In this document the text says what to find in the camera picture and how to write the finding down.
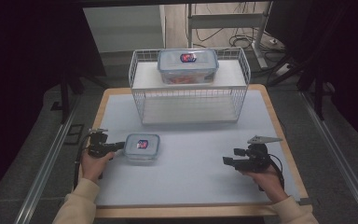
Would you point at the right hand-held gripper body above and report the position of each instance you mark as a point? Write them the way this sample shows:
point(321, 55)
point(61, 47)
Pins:
point(256, 158)

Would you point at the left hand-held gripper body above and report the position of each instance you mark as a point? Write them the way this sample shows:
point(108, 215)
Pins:
point(99, 146)

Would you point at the small clear food container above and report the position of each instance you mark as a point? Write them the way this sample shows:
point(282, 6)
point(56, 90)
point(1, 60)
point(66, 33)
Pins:
point(150, 149)

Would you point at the large clear food container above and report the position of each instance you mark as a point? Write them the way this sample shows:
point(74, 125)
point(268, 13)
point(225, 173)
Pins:
point(171, 62)

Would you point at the person's left hand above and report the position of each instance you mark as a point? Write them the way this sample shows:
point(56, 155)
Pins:
point(91, 166)

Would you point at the person's right hand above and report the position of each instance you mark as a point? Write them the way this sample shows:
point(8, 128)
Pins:
point(270, 183)

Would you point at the white table mat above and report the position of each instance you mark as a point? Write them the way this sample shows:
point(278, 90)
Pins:
point(192, 174)

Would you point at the black stand legs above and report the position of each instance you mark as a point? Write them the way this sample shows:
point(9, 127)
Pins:
point(64, 96)

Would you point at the wooden table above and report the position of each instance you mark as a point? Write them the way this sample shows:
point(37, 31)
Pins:
point(183, 211)

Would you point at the orange red food pieces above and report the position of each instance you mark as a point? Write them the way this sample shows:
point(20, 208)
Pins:
point(180, 80)

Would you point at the black tripod legs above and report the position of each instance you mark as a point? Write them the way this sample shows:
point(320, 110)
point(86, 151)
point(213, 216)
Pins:
point(318, 93)

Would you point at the white panel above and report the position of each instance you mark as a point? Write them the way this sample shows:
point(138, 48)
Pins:
point(121, 28)

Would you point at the grey metal stand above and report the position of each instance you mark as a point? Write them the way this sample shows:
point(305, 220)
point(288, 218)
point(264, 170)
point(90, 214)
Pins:
point(223, 20)

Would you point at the aluminium floor rail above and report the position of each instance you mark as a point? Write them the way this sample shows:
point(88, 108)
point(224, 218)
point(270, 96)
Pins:
point(46, 168)
point(338, 155)

